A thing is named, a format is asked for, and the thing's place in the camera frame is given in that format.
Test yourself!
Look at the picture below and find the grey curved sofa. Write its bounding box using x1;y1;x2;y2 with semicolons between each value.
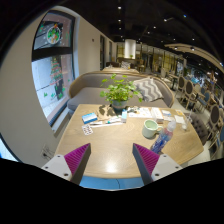
67;70;175;113

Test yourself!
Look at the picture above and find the dark grey tufted chair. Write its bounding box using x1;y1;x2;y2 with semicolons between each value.
189;113;209;146

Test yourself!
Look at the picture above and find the blue and white box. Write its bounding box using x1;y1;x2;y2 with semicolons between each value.
81;112;99;124

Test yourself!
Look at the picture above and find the group of dining chairs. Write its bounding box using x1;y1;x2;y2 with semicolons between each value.
173;74;224;148

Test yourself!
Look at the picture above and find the white printed leaflet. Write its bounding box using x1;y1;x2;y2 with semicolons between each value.
128;107;153;119

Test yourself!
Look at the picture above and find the clear drinking glass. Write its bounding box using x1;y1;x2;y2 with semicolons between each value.
182;113;193;131

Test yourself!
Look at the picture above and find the green potted plant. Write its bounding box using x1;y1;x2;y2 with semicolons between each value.
99;73;144;114

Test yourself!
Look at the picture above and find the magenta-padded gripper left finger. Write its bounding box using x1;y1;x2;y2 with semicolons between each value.
41;143;92;185

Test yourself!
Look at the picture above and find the white paper napkin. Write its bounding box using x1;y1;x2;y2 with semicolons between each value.
173;114;186;125

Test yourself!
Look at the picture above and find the small light blue carton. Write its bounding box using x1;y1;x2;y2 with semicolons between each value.
120;109;129;124

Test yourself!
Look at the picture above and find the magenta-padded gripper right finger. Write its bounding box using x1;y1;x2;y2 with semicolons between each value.
132;143;183;186

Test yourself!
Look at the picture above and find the grey chevron cushion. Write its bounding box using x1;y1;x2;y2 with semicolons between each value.
133;77;165;103

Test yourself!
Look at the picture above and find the pill blister pack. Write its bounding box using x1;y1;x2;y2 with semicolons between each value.
81;124;95;136

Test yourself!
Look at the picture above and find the decorated dark-framed window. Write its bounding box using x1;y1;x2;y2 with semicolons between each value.
31;9;76;127

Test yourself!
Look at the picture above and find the group of ceiling lights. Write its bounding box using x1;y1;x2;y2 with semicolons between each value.
113;3;201;51

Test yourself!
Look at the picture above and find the clear blue-labelled water bottle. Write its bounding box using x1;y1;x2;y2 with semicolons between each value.
150;120;178;155

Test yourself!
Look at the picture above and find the pale green mug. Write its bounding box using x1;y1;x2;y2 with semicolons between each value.
142;119;164;139

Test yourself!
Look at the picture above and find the white round column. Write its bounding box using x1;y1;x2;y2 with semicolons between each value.
124;39;137;60

